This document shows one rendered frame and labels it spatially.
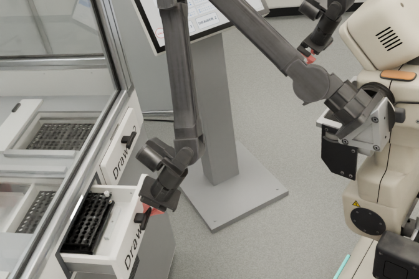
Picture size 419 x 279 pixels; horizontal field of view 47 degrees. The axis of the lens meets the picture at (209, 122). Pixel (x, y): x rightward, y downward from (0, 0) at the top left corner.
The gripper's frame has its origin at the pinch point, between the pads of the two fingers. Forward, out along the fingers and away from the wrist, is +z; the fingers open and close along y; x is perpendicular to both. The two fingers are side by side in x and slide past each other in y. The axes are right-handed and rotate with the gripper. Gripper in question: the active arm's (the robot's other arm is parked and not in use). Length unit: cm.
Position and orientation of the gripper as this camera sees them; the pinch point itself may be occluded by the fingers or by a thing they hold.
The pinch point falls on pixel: (148, 211)
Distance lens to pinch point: 130.5
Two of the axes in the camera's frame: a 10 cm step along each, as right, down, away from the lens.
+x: -1.6, 6.2, -7.7
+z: -4.4, 6.5, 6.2
